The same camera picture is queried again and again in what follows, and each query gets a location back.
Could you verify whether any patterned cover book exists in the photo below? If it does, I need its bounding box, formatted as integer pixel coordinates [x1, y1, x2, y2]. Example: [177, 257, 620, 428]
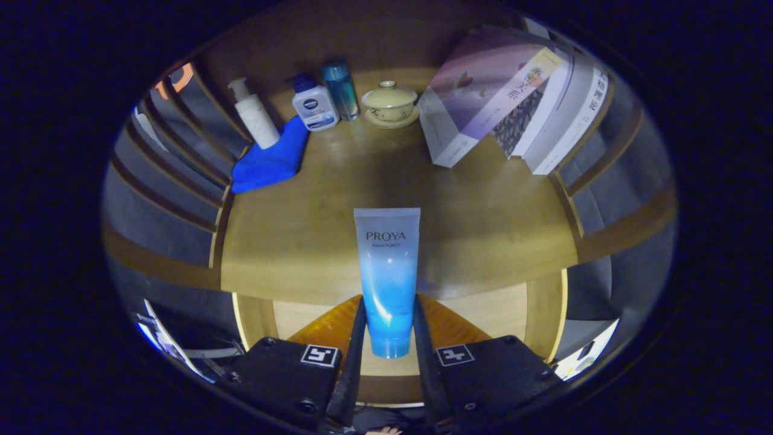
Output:
[492, 88, 547, 159]

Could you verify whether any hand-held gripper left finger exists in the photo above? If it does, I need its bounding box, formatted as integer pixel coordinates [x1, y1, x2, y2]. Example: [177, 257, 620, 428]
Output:
[214, 294, 368, 433]

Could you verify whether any wooden drawer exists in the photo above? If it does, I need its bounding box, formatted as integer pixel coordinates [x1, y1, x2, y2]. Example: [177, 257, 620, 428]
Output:
[231, 269, 569, 407]

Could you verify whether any purple cover book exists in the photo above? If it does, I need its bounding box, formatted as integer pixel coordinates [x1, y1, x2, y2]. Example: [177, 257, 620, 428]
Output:
[417, 30, 564, 169]

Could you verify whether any blue cloth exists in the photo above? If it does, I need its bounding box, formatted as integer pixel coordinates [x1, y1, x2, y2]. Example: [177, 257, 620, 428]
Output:
[231, 115, 310, 194]

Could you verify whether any teal bottle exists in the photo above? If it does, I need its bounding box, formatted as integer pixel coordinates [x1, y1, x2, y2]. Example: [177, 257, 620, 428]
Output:
[321, 60, 361, 121]

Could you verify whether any white pump bottle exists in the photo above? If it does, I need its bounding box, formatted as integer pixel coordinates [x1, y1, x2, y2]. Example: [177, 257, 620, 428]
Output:
[228, 77, 281, 150]

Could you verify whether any white book black lettering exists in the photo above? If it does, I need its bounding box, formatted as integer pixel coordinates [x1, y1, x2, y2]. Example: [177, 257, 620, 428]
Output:
[522, 51, 611, 176]

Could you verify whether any blue gradient cosmetic tube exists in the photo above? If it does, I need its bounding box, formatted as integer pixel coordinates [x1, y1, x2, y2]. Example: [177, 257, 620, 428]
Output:
[353, 207, 422, 359]

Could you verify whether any lidded ceramic teacup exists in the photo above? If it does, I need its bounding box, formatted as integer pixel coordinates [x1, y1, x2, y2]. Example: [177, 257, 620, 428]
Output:
[361, 80, 420, 129]

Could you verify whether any plain white book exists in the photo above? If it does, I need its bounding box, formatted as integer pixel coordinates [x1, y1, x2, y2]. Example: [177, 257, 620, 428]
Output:
[510, 48, 574, 161]

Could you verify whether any wooden countertop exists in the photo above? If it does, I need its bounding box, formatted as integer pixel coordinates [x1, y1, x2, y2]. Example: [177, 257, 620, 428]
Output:
[219, 66, 580, 306]

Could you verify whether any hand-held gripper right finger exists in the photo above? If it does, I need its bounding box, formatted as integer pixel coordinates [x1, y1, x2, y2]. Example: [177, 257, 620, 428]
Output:
[412, 293, 565, 433]

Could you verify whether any white bottle blue cap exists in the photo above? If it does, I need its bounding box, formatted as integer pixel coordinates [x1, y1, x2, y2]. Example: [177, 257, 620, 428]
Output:
[286, 73, 340, 132]

